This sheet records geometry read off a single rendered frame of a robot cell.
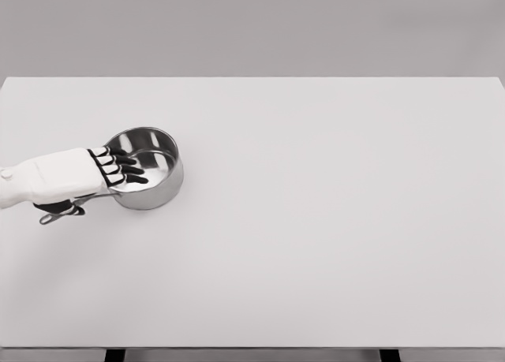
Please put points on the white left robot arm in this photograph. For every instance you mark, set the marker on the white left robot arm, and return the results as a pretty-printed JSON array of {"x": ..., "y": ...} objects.
[{"x": 15, "y": 186}]

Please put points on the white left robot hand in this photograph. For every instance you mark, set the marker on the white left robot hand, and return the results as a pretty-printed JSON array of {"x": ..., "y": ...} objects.
[{"x": 65, "y": 172}]

